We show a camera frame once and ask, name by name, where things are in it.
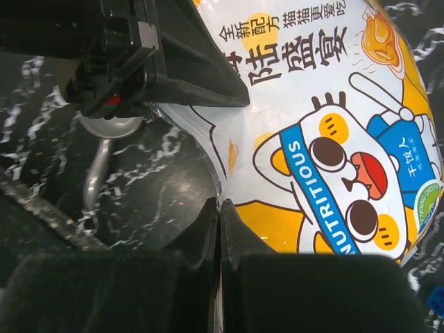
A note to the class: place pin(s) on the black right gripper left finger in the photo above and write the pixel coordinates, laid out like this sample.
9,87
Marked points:
166,290

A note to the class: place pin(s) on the pet food bag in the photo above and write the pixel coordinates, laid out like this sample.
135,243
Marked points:
337,150

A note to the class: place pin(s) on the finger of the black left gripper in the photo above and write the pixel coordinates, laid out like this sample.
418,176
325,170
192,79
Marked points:
189,68

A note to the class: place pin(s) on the metal food scoop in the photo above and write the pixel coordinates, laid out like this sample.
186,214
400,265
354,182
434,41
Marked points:
107,130

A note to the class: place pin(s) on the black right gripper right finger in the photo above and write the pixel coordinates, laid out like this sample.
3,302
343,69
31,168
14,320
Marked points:
266,291

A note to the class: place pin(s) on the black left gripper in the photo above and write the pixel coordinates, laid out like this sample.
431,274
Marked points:
104,46

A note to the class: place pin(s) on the blue white toy block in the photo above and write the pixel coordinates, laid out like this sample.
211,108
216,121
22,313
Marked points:
435,301

